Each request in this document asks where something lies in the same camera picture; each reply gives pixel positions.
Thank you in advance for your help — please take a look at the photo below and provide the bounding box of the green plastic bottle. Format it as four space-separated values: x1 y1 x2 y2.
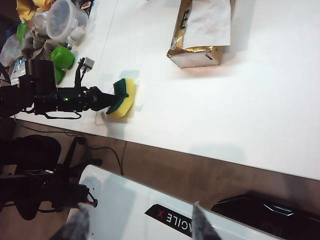
15 18 29 46

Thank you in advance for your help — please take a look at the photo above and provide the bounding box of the grey cloth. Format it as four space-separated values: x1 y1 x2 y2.
21 27 52 61

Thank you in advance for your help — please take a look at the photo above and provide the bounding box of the green round toy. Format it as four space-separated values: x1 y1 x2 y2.
54 67 66 85
50 45 76 71

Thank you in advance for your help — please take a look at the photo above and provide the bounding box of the yellow bag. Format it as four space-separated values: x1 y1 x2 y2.
15 0 51 22

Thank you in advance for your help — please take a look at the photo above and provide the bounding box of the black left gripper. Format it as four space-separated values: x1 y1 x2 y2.
56 85 130 113

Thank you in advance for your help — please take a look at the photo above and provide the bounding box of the small white cup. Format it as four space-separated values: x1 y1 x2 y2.
66 25 87 47

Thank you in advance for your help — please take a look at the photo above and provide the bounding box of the black floor cable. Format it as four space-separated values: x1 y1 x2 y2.
87 140 127 176

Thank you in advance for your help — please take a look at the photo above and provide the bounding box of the clear plastic bag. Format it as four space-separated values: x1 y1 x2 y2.
0 33 24 68

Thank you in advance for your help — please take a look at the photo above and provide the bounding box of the clear plastic container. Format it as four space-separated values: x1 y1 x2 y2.
45 0 89 41

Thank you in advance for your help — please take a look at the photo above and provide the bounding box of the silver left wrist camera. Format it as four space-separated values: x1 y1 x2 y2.
74 56 96 89

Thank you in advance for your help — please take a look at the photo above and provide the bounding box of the white tissue sheet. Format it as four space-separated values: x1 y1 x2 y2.
180 0 232 50

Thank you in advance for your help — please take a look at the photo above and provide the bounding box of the blue white packet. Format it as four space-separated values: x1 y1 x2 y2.
12 58 27 82

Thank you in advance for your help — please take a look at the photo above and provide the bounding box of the yellow green scouring sponge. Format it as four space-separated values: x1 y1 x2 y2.
105 77 137 120

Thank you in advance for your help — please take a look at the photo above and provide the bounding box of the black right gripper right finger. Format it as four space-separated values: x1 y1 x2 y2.
190 200 224 240

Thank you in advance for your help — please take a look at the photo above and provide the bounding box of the black glossy base panel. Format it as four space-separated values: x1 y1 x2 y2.
210 192 320 240

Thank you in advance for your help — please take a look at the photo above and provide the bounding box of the gold tissue pack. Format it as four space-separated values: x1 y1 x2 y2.
166 0 237 69

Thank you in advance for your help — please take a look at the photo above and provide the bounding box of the white AgileX robot base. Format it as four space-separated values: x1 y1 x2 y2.
67 163 284 240

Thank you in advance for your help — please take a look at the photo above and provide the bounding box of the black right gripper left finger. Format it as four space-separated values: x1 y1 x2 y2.
50 202 91 240

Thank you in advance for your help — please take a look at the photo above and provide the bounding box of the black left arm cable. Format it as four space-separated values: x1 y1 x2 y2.
44 110 82 120

